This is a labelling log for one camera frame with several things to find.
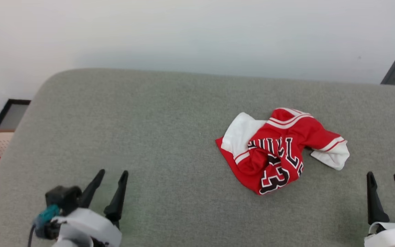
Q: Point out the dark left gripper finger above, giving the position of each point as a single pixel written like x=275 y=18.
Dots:
x=118 y=199
x=93 y=188

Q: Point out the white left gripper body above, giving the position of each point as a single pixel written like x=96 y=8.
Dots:
x=87 y=228

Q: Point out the red and white basketball jersey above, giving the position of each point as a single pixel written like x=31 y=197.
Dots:
x=279 y=151

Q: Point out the black framed panel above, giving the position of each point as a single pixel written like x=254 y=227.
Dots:
x=10 y=115

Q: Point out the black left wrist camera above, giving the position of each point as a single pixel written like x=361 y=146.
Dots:
x=63 y=198

